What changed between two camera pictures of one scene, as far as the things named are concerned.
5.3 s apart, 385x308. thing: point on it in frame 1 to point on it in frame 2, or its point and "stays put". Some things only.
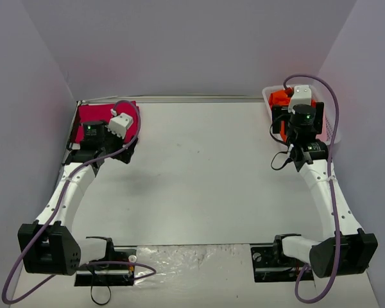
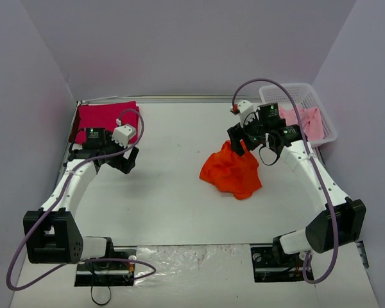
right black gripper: [276, 114] to [236, 135]
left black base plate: [110, 274] stays put
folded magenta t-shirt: [102, 113] stays put
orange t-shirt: [278, 98] to [233, 173]
